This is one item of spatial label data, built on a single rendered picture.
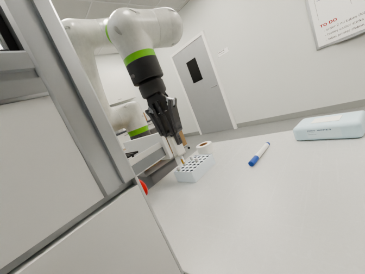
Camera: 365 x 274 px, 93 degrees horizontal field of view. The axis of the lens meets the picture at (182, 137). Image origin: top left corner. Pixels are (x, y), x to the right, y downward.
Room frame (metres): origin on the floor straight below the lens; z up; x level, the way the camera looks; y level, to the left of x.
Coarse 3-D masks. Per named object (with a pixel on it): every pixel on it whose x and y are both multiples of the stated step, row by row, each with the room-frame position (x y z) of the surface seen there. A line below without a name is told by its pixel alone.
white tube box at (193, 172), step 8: (192, 160) 0.60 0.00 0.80; (200, 160) 0.57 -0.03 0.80; (208, 160) 0.56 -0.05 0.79; (184, 168) 0.56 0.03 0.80; (192, 168) 0.53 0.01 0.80; (200, 168) 0.53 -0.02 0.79; (208, 168) 0.55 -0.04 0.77; (176, 176) 0.56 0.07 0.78; (184, 176) 0.53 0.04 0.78; (192, 176) 0.50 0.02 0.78; (200, 176) 0.52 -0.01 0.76
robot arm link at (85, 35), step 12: (72, 24) 0.78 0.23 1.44; (84, 24) 0.81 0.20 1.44; (96, 24) 0.84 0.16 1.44; (72, 36) 0.78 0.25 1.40; (84, 36) 0.81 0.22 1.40; (96, 36) 0.84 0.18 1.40; (84, 48) 0.81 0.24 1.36; (84, 60) 0.82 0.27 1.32; (96, 72) 0.87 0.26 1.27; (96, 84) 0.87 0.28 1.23; (108, 108) 0.93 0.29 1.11; (120, 120) 0.95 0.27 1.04
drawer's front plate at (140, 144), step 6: (138, 138) 0.77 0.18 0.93; (144, 138) 0.72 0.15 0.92; (150, 138) 0.69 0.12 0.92; (156, 138) 0.67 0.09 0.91; (162, 138) 0.65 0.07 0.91; (126, 144) 0.83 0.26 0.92; (132, 144) 0.80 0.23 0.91; (138, 144) 0.76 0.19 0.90; (144, 144) 0.73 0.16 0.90; (150, 144) 0.70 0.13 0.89; (162, 144) 0.65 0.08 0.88; (132, 150) 0.81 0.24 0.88; (138, 150) 0.78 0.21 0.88; (144, 150) 0.74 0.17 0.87; (168, 150) 0.65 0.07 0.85; (168, 156) 0.65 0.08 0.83
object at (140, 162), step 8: (160, 144) 0.66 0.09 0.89; (128, 152) 0.82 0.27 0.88; (144, 152) 0.60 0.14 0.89; (152, 152) 0.62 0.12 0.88; (160, 152) 0.64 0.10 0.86; (136, 160) 0.57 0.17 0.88; (144, 160) 0.59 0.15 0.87; (152, 160) 0.61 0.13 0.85; (136, 168) 0.56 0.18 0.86; (144, 168) 0.58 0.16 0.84
